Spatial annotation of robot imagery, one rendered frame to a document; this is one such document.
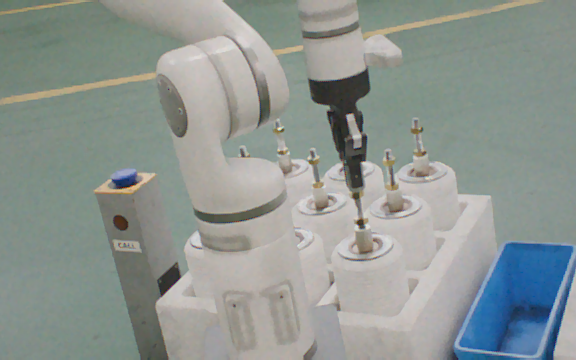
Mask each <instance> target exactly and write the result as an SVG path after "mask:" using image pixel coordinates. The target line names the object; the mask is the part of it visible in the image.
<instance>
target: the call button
mask: <svg viewBox="0 0 576 360"><path fill-rule="evenodd" d="M137 175H138V174H137V171H136V170H135V169H131V168H127V169H122V170H119V171H117V172H113V173H112V174H111V176H110V178H111V181H112V182H113V183H115V185H116V186H126V185H129V184H132V183H133V182H135V181H136V177H137Z"/></svg>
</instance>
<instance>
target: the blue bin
mask: <svg viewBox="0 0 576 360"><path fill-rule="evenodd" d="M575 272H576V245H574V244H569V243H550V242H528V241H508V242H505V243H502V244H501V246H500V248H499V250H498V252H497V254H496V256H495V258H494V261H493V263H492V265H491V267H490V269H489V272H488V274H487V276H486V278H485V279H484V281H483V283H482V285H481V287H480V289H479V291H478V293H477V295H476V299H475V301H474V303H473V305H472V307H471V309H470V311H469V313H468V315H467V316H466V318H465V320H464V322H463V324H462V326H461V327H462V329H461V331H460V333H459V335H458V337H457V338H456V340H455V342H454V346H453V347H454V353H455V356H456V357H457V358H458V359H459V360H554V352H555V351H554V349H555V345H556V341H557V338H558V334H559V331H560V327H561V325H562V321H563V317H564V310H565V307H566V303H567V300H568V296H569V293H570V290H571V286H572V283H573V279H574V276H575Z"/></svg>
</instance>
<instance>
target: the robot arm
mask: <svg viewBox="0 0 576 360"><path fill-rule="evenodd" d="M99 2H100V3H101V4H102V5H103V6H104V7H105V8H106V9H107V10H108V11H109V12H111V13H112V14H114V15H115V16H117V17H118V18H120V19H122V20H124V21H126V22H129V23H131V24H133V25H136V26H138V27H140V28H142V29H145V30H148V31H151V32H154V33H157V34H160V35H163V36H165V37H168V38H171V39H174V40H176V41H179V42H181V43H183V44H185V45H186V46H187V47H181V48H177V49H174V50H172V51H169V52H168V53H166V54H164V55H163V56H162V57H161V58H160V60H159V61H158V63H157V66H156V74H155V75H156V83H157V88H158V94H159V100H160V104H161V107H162V111H163V113H164V116H165V119H166V123H167V126H168V129H169V131H170V134H171V138H172V141H173V144H174V147H175V150H176V154H177V157H178V160H179V164H180V168H181V172H182V177H183V181H184V183H185V186H186V188H187V191H188V194H189V197H190V200H191V202H192V206H193V210H194V214H195V217H196V221H197V229H198V233H199V237H200V241H201V245H202V249H203V253H204V258H205V261H206V265H207V269H208V273H209V274H208V276H209V281H210V285H211V289H212V292H213V296H214V300H215V305H216V308H217V312H218V316H219V324H220V328H221V331H222V335H223V340H224V344H225V348H226V351H227V355H228V359H229V360H311V359H312V356H313V355H314V353H315V351H316V347H317V344H316V339H315V334H314V328H313V323H312V319H311V314H310V304H309V300H308V295H307V290H306V286H305V281H304V276H303V271H302V267H301V261H300V256H299V252H298V247H297V242H296V238H295V228H294V224H293V218H292V214H291V208H290V203H289V199H288V194H287V189H286V185H285V180H284V176H283V173H282V172H281V168H280V167H279V166H278V165H277V164H275V163H274V162H271V161H269V160H262V159H256V158H228V157H226V156H225V153H224V150H223V147H222V142H225V141H227V140H229V139H232V138H235V137H238V136H240V135H242V134H245V133H248V132H253V131H254V130H257V129H260V128H262V127H264V126H267V125H268V124H270V123H272V122H274V121H275V120H277V119H280V118H281V116H282V115H283V113H284V112H285V110H286V108H287V106H288V104H289V87H288V83H287V80H286V77H285V74H284V72H283V69H282V67H281V64H280V62H279V60H278V58H277V57H276V56H275V55H274V53H273V52H272V50H271V49H270V47H269V46H268V45H267V44H266V41H265V40H264V39H263V38H261V37H260V35H259V34H258V33H257V32H256V31H255V30H253V29H252V28H251V27H250V25H249V24H248V23H247V22H246V21H244V20H243V19H242V18H241V17H240V16H239V15H237V14H235V13H234V12H233V11H232V9H230V8H229V7H228V6H227V5H226V4H225V3H223V2H222V1H221V0H99ZM297 9H298V15H299V20H300V26H301V31H302V38H303V54H304V60H305V65H306V71H307V76H308V81H309V92H310V98H311V100H312V101H313V102H314V103H315V104H321V105H329V107H330V108H329V109H326V112H325V114H326V118H327V121H328V122H329V125H330V128H331V132H332V137H333V141H334V142H335V149H336V151H337V152H339V155H338V156H339V159H340V160H342V164H343V170H344V175H345V181H346V186H347V187H348V188H349V191H350V192H356V191H360V190H363V189H364V188H365V181H364V175H363V164H362V162H365V161H366V150H367V138H368V136H367V133H366V132H365V131H363V124H364V117H363V113H362V110H358V108H357V105H356V102H357V101H358V100H360V99H361V98H364V97H366V96H367V94H368V93H369V91H370V82H369V69H368V66H370V67H377V68H383V67H384V68H390V67H395V66H399V65H402V64H403V57H402V51H401V49H400V48H398V47H397V46H395V45H393V44H392V43H391V42H390V41H389V40H388V39H387V38H386V37H384V36H383V35H380V34H377V35H374V36H371V37H369V38H368V39H367V40H366V41H365V42H364V40H363V37H362V33H361V31H360V26H359V14H358V8H357V1H356V0H297Z"/></svg>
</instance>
